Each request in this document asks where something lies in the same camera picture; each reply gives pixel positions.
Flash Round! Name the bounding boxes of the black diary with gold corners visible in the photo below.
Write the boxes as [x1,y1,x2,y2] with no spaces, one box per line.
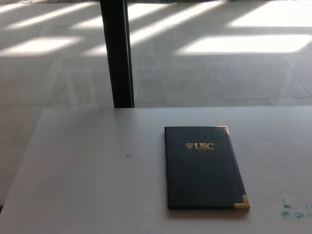
[164,125,251,210]

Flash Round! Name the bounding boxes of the black window frame post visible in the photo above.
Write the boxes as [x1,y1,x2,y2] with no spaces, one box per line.
[99,0,135,109]

